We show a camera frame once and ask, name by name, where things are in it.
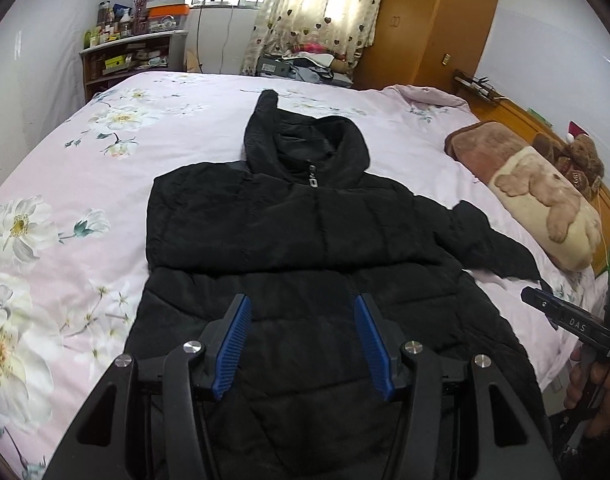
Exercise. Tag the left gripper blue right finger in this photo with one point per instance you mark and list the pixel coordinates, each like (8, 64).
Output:
(377, 347)

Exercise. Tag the brown teddy bear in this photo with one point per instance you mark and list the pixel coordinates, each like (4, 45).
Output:
(578, 161)

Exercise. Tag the brown bear print pillow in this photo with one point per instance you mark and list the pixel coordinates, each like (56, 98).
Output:
(536, 194)

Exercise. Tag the pink floral bed sheet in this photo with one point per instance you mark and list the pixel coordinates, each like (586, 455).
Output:
(72, 221)

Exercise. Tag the wooden shelf unit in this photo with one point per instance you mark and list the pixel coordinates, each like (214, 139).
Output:
(107, 64)

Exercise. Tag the heart pattern curtain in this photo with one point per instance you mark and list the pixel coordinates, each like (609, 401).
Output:
(343, 28)

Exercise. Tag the wooden wardrobe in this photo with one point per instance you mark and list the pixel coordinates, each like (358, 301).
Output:
(424, 42)

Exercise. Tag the black puffer jacket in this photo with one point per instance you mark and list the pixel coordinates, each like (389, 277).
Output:
(301, 227)

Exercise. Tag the clothes pile by window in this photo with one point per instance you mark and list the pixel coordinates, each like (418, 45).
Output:
(314, 66)

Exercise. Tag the orange storage box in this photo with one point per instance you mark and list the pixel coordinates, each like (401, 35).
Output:
(180, 9)

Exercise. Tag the wooden headboard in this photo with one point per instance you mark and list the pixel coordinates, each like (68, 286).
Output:
(527, 126)

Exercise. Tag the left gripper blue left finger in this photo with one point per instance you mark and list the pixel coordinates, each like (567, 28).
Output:
(228, 343)

